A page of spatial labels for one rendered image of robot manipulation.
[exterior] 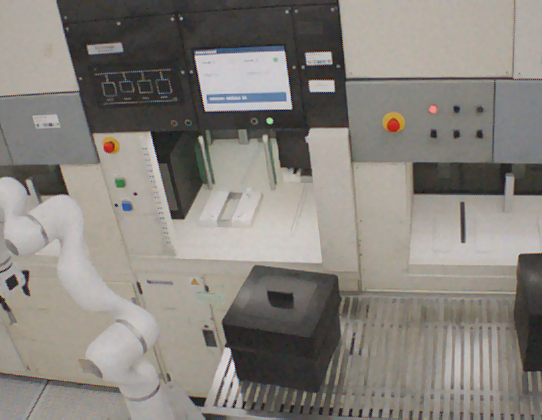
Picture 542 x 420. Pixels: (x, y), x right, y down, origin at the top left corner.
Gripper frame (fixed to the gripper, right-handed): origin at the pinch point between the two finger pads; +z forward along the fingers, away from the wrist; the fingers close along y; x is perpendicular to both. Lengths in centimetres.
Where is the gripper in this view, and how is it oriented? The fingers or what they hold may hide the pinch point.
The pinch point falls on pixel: (16, 300)
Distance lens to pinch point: 247.2
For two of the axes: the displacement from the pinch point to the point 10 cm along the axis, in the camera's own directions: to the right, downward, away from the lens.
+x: -8.0, -2.5, 5.5
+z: 1.3, 8.3, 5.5
